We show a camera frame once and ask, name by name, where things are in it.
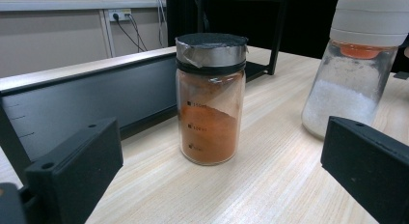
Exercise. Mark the black metal shelf rack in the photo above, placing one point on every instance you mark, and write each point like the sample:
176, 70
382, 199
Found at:
80, 101

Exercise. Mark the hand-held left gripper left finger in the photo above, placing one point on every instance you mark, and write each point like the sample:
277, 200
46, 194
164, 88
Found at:
74, 172

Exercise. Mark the white wall socket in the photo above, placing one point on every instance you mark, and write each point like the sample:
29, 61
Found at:
119, 14

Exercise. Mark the glass jar of orange powder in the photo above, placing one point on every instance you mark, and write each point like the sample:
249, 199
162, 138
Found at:
209, 121

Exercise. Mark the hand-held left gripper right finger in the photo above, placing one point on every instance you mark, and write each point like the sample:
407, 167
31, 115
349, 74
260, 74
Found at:
369, 166

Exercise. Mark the white-lidded jar of white granules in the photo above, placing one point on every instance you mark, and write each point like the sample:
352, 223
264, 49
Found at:
350, 98

